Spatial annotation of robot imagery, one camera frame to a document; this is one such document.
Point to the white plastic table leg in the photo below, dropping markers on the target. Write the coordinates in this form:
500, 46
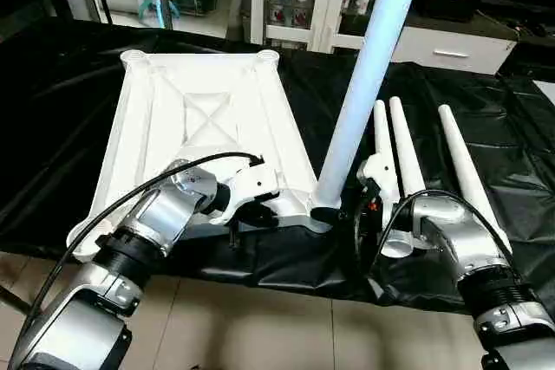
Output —
406, 145
381, 136
368, 75
468, 171

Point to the white plastic table top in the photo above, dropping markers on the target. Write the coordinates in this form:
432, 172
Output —
208, 110

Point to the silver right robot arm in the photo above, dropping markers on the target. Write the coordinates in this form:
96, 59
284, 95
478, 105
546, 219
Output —
468, 257

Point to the white drawer unit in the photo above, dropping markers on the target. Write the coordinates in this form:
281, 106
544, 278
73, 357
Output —
451, 49

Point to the black plastic mat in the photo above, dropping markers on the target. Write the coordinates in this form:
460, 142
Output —
52, 110

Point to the light blue plastic object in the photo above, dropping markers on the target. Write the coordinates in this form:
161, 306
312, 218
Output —
160, 10

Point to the black metal table leg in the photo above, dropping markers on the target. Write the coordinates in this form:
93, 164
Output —
13, 299

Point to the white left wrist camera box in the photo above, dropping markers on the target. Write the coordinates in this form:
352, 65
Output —
251, 184

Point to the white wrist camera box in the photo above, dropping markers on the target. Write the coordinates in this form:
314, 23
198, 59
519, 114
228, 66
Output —
380, 179
251, 184

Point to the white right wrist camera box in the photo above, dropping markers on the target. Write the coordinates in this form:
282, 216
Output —
380, 179

